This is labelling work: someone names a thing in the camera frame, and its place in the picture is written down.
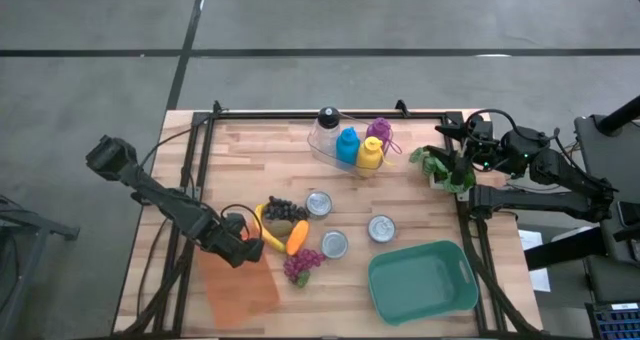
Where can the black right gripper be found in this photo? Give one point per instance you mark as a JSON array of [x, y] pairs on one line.
[[482, 152]]

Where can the black smartphone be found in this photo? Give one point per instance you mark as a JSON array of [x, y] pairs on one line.
[[631, 214]]

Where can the grey metal stand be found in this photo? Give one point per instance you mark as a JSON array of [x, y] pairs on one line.
[[40, 224]]

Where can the black aluminium rig frame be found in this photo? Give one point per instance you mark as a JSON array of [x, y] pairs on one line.
[[280, 114]]

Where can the green artificial plant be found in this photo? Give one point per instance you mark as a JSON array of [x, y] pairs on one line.
[[432, 167]]

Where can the blue plastic bottle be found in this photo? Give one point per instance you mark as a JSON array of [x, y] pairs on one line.
[[347, 147]]

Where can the toy dark grapes bunch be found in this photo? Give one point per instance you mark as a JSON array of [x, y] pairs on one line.
[[282, 210]]

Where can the toy red grapes bunch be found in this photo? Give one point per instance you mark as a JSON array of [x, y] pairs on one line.
[[302, 262]]

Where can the purple plastic bottle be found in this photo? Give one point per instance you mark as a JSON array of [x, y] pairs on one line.
[[379, 129]]

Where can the teal plastic basket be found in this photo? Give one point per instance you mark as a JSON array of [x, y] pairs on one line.
[[422, 282]]

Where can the toy brown kiwi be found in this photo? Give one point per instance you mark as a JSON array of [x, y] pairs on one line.
[[279, 228]]

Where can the tin can red tuna label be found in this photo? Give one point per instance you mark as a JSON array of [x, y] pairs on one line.
[[382, 229]]

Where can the tin can white food label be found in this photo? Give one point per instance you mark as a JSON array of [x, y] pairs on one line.
[[319, 204]]

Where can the black beam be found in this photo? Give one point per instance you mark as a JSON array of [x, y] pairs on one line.
[[565, 250]]

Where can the yellow plastic bottle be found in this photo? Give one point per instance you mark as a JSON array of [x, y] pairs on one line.
[[370, 155]]

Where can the toy yellow banana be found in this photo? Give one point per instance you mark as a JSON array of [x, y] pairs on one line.
[[267, 237]]

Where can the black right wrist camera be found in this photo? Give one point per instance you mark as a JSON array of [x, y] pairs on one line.
[[480, 130]]

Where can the tin can green tuna label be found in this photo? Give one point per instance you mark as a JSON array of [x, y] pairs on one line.
[[334, 244]]

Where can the clear plastic bin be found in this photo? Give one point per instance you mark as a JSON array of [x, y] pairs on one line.
[[320, 152]]

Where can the black backlit keyboard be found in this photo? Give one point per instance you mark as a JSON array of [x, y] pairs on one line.
[[617, 325]]

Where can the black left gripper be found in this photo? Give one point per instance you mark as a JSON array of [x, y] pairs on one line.
[[234, 227]]

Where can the black pole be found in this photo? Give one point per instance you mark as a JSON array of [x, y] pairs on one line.
[[622, 115]]

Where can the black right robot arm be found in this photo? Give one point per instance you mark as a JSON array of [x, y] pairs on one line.
[[540, 200]]

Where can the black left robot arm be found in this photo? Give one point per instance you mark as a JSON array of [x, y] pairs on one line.
[[165, 205]]

